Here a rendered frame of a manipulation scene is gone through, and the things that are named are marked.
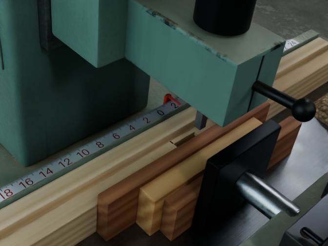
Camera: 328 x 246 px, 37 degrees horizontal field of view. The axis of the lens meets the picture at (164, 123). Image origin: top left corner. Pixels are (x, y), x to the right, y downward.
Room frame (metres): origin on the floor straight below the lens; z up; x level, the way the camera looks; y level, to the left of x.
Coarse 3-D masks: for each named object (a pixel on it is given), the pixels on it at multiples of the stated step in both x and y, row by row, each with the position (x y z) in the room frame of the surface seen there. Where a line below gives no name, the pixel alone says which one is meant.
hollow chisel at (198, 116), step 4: (196, 112) 0.39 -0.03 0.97; (200, 112) 0.39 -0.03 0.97; (196, 116) 0.39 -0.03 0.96; (200, 116) 0.39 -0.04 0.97; (204, 116) 0.39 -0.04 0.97; (196, 120) 0.39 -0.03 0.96; (200, 120) 0.39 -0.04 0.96; (204, 120) 0.39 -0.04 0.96; (196, 124) 0.39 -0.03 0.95; (200, 124) 0.39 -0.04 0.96; (204, 124) 0.39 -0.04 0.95; (200, 128) 0.39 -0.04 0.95
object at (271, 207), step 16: (256, 128) 0.35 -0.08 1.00; (272, 128) 0.35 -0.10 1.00; (240, 144) 0.32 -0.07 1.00; (256, 144) 0.33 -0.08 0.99; (272, 144) 0.35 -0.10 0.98; (208, 160) 0.30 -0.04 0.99; (224, 160) 0.30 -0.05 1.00; (240, 160) 0.31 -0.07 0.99; (256, 160) 0.33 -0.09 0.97; (208, 176) 0.29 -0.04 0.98; (224, 176) 0.30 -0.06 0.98; (240, 176) 0.32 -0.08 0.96; (256, 176) 0.32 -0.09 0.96; (208, 192) 0.29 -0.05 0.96; (224, 192) 0.30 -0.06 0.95; (240, 192) 0.31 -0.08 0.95; (256, 192) 0.30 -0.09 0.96; (272, 192) 0.30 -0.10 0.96; (208, 208) 0.29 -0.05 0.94; (224, 208) 0.31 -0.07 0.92; (256, 208) 0.30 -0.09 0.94; (272, 208) 0.29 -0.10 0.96; (288, 208) 0.29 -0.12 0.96; (192, 224) 0.30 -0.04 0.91; (208, 224) 0.29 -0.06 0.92
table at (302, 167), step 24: (312, 96) 0.54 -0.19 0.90; (312, 120) 0.49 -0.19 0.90; (312, 144) 0.45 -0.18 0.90; (288, 168) 0.40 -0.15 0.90; (312, 168) 0.40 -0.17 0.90; (288, 192) 0.36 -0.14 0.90; (240, 216) 0.32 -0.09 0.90; (264, 216) 0.33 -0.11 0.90; (96, 240) 0.27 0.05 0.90; (120, 240) 0.27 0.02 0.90; (144, 240) 0.28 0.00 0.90; (168, 240) 0.28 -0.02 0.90; (192, 240) 0.28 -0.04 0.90; (216, 240) 0.29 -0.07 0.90; (240, 240) 0.29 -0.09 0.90
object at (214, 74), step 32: (128, 0) 0.42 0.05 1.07; (160, 0) 0.42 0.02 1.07; (192, 0) 0.43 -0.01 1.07; (128, 32) 0.42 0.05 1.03; (160, 32) 0.39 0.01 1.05; (192, 32) 0.37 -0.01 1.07; (256, 32) 0.39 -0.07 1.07; (160, 64) 0.39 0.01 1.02; (192, 64) 0.36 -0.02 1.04; (224, 64) 0.34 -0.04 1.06; (256, 64) 0.35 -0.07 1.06; (192, 96) 0.36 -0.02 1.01; (224, 96) 0.34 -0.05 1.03; (256, 96) 0.36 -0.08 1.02
